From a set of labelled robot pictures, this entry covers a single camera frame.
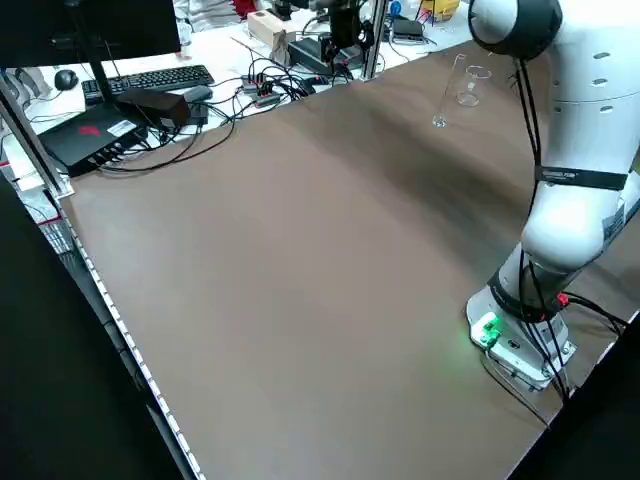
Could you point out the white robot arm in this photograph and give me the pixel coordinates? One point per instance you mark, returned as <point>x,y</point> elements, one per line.
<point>575,125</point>

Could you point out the grey hub with red switches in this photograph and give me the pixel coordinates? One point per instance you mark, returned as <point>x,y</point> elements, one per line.
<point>260,90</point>

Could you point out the clear glass beaker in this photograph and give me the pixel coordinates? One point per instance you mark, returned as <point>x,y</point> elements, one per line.
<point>468,99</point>

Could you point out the dark brown box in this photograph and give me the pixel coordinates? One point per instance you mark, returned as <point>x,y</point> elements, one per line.
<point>155,107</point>

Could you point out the black upright device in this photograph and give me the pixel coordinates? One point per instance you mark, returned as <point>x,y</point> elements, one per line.
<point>345,25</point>

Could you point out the beige wooden box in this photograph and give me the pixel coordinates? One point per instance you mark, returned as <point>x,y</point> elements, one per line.
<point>265,27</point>

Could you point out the black keyboard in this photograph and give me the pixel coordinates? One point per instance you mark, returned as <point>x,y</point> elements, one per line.
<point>150,82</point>

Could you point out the black computer with red logo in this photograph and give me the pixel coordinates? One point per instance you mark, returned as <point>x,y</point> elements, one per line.
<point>85,140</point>

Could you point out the black computer mouse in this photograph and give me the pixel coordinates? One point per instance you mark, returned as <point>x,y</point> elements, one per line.
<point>65,80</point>

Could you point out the black monitor with stand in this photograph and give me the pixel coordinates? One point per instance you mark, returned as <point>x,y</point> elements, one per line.
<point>90,25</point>

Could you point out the aluminium frame post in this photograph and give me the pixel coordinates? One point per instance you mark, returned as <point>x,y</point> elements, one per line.
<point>374,40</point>
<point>35,145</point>

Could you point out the aluminium table edge rail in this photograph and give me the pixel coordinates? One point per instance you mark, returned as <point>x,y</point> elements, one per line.
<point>125,340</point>

